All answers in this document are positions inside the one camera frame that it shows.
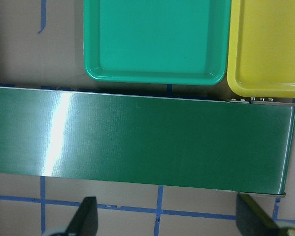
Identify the green conveyor belt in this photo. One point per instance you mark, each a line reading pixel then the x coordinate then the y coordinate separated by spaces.
pixel 148 140

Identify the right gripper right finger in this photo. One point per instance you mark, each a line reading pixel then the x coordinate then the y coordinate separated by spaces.
pixel 252 220

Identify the yellow plastic tray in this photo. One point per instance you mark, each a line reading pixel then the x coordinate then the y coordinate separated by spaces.
pixel 261 58

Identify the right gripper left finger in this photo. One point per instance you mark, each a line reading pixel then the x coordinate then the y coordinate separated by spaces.
pixel 85 220

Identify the green plastic tray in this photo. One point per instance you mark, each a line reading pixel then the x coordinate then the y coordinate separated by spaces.
pixel 179 42

